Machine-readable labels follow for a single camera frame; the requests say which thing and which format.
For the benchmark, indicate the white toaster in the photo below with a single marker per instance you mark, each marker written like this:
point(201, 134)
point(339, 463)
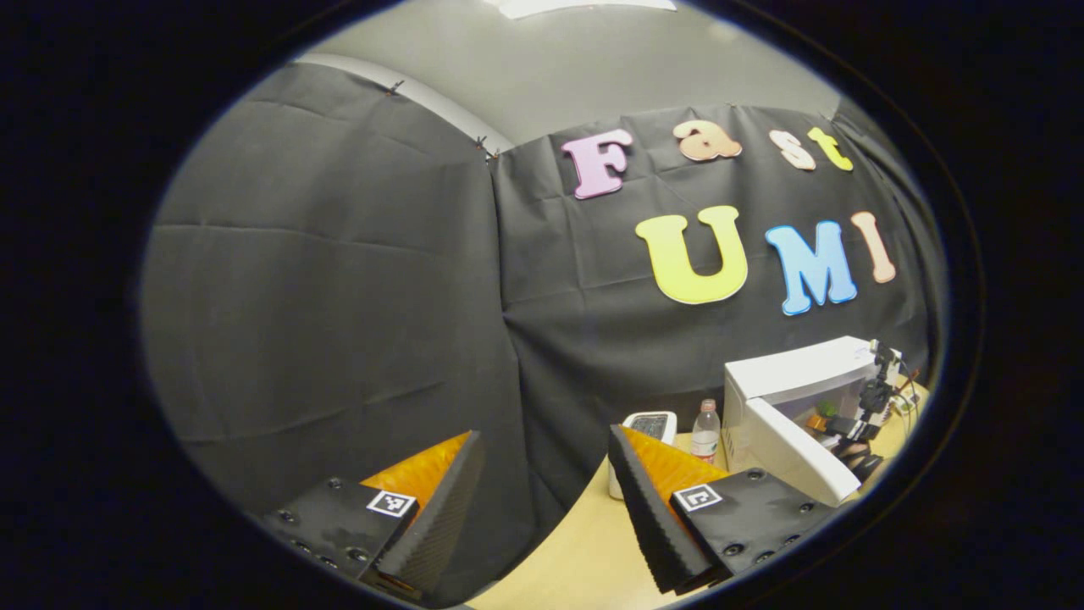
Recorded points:
point(652, 424)

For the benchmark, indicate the large ceiling light panel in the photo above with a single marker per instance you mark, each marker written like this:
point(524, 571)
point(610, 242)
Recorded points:
point(584, 7)

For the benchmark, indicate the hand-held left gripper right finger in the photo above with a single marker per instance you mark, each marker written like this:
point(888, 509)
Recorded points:
point(648, 525)

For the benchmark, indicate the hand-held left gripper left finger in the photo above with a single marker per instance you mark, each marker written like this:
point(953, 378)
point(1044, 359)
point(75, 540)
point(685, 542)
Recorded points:
point(432, 525)

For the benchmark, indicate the sandwich with green lettuce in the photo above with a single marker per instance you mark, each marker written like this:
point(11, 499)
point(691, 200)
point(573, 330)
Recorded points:
point(826, 408)

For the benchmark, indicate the clear plastic water bottle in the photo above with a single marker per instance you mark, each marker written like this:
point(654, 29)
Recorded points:
point(705, 436)

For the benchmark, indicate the white microwave oven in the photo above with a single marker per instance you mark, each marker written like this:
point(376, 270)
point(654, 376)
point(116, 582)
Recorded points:
point(788, 449)

